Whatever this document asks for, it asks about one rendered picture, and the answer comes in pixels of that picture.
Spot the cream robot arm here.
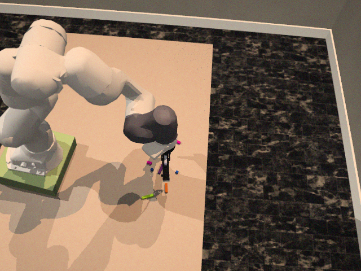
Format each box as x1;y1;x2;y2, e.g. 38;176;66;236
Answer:
0;19;178;176

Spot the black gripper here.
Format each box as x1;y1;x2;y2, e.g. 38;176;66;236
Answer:
161;146;175;182

